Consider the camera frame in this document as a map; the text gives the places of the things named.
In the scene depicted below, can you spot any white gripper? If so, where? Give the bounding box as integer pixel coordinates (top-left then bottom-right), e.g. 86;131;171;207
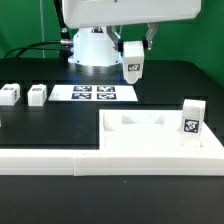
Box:
62;0;202;52

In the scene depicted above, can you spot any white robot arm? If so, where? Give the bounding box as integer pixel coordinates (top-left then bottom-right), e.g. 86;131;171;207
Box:
62;0;201;80

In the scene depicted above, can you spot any black cable bundle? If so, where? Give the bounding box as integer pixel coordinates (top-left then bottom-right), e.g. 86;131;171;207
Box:
2;39;74;60

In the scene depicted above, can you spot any white L-shaped obstacle fence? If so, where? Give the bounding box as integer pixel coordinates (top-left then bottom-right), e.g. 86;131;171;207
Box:
0;145;224;176

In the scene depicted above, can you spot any white square tabletop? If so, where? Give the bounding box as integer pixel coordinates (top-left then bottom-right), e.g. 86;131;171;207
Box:
99;109;224;152

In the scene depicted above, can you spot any white sheet with AprilTags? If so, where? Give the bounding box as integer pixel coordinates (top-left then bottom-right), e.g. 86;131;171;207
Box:
49;85;137;102

